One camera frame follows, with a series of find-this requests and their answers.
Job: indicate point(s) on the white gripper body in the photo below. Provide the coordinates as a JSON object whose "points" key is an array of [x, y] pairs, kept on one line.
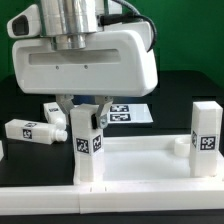
{"points": [[83, 49]]}

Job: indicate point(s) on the white marker sheet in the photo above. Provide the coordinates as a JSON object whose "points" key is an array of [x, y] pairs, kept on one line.
{"points": [[129, 113]]}

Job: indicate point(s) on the white block left edge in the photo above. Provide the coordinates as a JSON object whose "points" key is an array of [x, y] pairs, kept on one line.
{"points": [[1, 151]]}

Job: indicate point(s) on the white desk top tray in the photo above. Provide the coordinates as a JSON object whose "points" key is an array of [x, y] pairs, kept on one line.
{"points": [[141, 158]]}

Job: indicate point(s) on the white front fence bar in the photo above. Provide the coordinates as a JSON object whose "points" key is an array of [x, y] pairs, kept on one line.
{"points": [[108, 197]]}

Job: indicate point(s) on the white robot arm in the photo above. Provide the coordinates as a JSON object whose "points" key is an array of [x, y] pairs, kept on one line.
{"points": [[102, 48]]}

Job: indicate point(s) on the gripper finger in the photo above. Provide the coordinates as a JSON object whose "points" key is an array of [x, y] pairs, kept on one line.
{"points": [[65, 102], [99, 118]]}

